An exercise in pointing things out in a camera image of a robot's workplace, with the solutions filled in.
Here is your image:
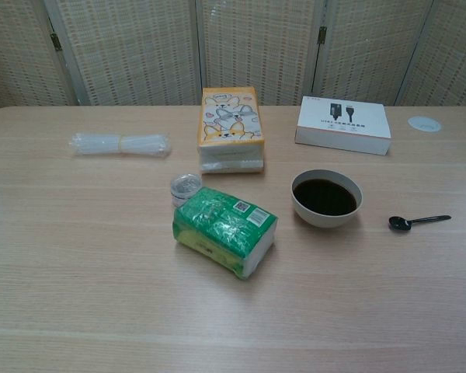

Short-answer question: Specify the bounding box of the orange corgi print tissue pack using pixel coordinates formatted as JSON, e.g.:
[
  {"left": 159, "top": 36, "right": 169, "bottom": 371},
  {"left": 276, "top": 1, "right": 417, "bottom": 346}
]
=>
[{"left": 196, "top": 86, "right": 266, "bottom": 176}]

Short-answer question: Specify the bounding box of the round white table grommet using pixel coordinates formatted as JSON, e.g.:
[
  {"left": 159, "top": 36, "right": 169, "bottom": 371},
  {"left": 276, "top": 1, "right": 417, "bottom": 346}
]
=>
[{"left": 406, "top": 115, "right": 443, "bottom": 131}]

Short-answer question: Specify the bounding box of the small clear lidded jar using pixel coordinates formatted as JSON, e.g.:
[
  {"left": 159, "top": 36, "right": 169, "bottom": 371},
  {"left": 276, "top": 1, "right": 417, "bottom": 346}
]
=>
[{"left": 169, "top": 173, "right": 203, "bottom": 208}]

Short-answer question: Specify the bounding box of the black plastic spoon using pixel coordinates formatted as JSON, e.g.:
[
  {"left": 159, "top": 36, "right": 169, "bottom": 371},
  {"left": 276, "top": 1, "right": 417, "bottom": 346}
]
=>
[{"left": 388, "top": 214, "right": 452, "bottom": 233}]

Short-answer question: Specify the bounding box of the woven folding screen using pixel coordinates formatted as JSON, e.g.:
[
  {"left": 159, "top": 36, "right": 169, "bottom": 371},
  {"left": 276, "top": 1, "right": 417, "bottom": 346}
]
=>
[{"left": 0, "top": 0, "right": 466, "bottom": 108}]

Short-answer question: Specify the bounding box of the white bowl of dark liquid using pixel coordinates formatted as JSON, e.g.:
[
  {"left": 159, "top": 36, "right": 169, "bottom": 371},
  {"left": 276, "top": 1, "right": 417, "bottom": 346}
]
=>
[{"left": 290, "top": 169, "right": 364, "bottom": 229}]

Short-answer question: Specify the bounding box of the white cable product box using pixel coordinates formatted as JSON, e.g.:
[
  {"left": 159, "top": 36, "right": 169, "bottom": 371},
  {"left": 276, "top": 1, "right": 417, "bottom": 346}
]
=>
[{"left": 294, "top": 95, "right": 393, "bottom": 156}]

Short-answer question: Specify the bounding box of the green tissue pack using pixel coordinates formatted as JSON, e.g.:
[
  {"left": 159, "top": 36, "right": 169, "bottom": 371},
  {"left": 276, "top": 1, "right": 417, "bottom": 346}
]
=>
[{"left": 172, "top": 186, "right": 279, "bottom": 280}]

